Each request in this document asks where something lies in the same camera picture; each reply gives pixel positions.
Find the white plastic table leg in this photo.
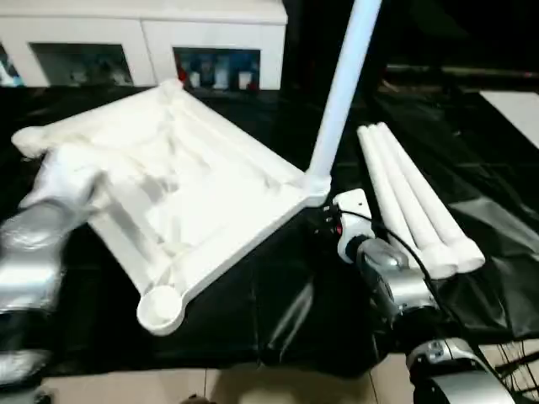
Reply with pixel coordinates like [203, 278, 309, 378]
[366, 124, 459, 279]
[303, 0, 384, 180]
[356, 125, 422, 258]
[376, 121, 486, 271]

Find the white plastic table top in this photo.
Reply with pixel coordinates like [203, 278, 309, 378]
[10, 79, 334, 338]

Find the black mat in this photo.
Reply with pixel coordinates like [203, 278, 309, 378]
[0, 83, 539, 380]

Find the white printed jar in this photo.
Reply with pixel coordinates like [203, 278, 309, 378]
[213, 58, 231, 88]

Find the white flat board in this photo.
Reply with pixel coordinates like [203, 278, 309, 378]
[479, 90, 539, 151]

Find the white sideboard cabinet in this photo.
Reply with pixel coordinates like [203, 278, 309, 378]
[0, 0, 290, 92]

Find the black white patterned figurine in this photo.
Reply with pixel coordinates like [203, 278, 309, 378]
[100, 58, 131, 85]

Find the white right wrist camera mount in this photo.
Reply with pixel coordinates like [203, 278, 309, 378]
[332, 188, 376, 264]

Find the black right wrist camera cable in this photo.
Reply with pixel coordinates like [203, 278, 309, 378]
[332, 208, 485, 359]

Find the black metal rail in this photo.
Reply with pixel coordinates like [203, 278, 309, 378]
[385, 65, 539, 79]

